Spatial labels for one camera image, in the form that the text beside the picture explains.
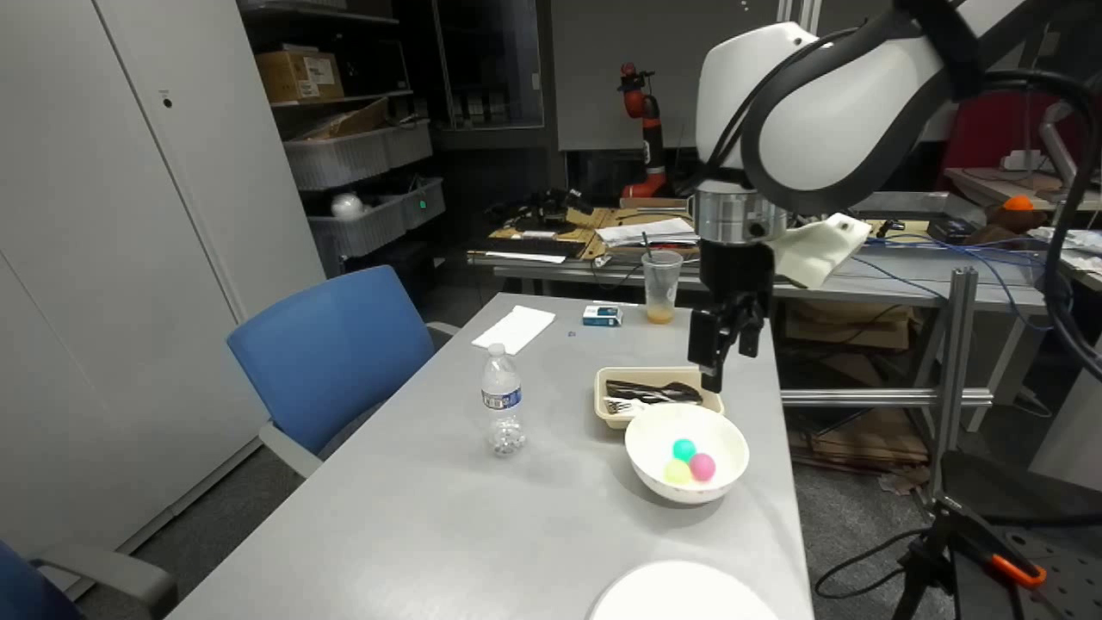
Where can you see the black plastic forks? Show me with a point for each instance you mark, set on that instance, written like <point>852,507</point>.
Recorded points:
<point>641,391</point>

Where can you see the cardboard boxes under table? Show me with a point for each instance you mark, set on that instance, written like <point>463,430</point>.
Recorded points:
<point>847,328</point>

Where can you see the dark red panel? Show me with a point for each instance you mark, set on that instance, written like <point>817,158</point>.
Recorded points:
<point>1001,131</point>

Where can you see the clear plastic cup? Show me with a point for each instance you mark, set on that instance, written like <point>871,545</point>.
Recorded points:
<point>663,288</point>

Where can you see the red and black tool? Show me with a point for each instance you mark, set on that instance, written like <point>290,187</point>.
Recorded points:
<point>641,106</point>

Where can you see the grey storage bin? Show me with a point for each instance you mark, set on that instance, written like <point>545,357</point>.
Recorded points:
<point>355,158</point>
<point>378,227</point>

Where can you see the black tripod with orange clamp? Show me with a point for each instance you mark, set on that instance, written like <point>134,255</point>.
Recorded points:
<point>950,534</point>

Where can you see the grey metal cabinet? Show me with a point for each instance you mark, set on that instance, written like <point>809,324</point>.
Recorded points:
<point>113,228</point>

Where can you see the blue office chair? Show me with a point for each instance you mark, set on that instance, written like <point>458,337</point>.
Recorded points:
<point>332,346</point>
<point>17,590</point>

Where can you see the beige cutlery tray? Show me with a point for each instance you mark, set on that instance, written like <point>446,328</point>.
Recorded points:
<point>655,373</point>

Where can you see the pink ball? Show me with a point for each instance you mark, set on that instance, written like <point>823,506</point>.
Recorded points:
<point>703,468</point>

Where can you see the cluttered work table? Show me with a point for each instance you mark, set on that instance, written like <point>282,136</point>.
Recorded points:
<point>539,255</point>

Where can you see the clear water bottle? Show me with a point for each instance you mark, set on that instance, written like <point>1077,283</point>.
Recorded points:
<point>501,401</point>

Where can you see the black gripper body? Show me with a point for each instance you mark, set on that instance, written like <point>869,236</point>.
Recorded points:
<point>733,276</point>

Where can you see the brown cardboard box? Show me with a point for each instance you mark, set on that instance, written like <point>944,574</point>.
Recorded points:
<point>298,75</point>

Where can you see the blue-green ball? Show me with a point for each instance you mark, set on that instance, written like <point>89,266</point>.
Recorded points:
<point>684,448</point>

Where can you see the yellow ball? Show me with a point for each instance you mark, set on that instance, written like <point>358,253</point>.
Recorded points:
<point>675,472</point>

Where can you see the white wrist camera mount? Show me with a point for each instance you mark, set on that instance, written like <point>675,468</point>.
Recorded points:
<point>821,251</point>

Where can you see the white plate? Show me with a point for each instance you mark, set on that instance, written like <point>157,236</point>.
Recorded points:
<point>675,596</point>

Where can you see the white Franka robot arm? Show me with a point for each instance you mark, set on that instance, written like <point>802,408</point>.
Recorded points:
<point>826,115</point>

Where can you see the brown cardboard scraps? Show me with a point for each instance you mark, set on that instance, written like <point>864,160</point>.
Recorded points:
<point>585,227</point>

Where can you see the small blue box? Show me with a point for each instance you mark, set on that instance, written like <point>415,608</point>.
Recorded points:
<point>601,314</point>

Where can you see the white paper sheet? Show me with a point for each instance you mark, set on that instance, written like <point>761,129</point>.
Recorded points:
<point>515,328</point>

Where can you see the white bowl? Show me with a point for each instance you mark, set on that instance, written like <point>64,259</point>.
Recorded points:
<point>688,490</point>

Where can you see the white round object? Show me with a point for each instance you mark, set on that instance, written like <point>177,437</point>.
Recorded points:
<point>349,207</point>

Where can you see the aluminium frame post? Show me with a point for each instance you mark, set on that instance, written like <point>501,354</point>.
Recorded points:
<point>955,346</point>

